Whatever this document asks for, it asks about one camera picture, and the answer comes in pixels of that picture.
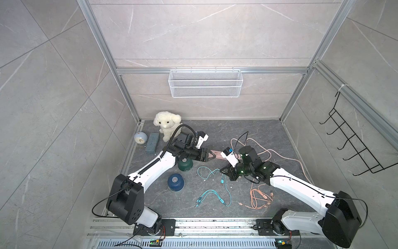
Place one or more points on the green meat grinder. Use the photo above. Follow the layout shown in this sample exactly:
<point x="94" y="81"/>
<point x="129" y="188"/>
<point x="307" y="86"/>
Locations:
<point x="185" y="164"/>

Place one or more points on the small globe ball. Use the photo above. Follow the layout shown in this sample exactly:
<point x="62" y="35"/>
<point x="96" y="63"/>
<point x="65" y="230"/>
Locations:
<point x="140" y="137"/>

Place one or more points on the grey blue sponge block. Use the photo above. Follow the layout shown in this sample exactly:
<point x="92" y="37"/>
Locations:
<point x="152" y="143"/>

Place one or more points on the blue meat grinder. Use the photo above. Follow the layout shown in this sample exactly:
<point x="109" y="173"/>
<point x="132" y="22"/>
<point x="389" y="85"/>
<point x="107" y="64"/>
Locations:
<point x="175" y="182"/>

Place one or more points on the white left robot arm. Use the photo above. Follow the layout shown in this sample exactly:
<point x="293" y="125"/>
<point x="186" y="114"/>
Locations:
<point x="126" y="198"/>

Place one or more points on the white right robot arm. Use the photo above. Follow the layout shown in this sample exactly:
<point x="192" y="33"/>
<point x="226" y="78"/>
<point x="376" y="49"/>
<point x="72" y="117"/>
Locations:
<point x="334" y="216"/>

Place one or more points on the white wire mesh basket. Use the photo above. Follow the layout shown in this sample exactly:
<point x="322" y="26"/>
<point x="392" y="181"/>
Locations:
<point x="205" y="83"/>

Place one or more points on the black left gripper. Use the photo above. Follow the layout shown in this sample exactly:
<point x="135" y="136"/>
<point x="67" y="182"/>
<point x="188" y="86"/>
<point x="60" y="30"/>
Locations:
<point x="203" y="157"/>

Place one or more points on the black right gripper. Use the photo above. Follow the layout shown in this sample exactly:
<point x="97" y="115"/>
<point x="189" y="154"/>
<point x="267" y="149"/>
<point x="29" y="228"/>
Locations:
<point x="229" y="171"/>

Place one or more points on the black wire hook rack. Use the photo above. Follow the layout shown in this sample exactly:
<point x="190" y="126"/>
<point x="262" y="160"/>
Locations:
<point x="361" y="150"/>

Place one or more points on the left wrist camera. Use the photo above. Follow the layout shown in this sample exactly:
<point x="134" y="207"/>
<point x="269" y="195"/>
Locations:
<point x="201" y="138"/>

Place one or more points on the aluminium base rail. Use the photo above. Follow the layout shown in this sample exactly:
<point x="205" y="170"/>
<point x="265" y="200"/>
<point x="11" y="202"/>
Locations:
<point x="200" y="233"/>

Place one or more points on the pink power strip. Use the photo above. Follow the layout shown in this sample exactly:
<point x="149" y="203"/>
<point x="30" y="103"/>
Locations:
<point x="218" y="154"/>

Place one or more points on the white plush dog toy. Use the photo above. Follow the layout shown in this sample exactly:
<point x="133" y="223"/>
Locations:
<point x="168" y="123"/>

